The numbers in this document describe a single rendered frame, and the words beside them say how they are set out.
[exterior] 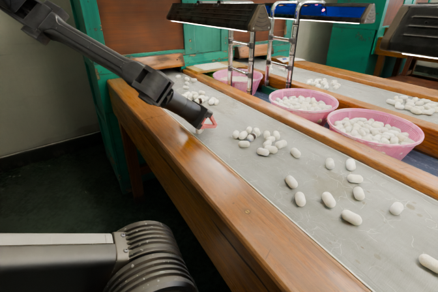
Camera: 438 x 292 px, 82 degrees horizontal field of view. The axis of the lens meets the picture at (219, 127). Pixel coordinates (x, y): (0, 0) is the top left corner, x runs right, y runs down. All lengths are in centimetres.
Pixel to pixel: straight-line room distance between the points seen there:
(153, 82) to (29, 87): 163
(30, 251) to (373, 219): 56
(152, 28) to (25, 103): 118
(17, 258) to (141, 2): 123
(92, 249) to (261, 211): 28
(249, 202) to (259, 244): 9
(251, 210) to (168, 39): 117
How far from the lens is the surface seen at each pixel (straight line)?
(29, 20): 89
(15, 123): 230
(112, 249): 42
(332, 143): 78
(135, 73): 68
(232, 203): 51
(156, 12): 146
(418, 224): 63
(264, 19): 78
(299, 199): 55
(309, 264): 45
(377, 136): 92
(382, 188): 69
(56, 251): 41
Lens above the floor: 112
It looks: 27 degrees down
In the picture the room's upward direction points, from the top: straight up
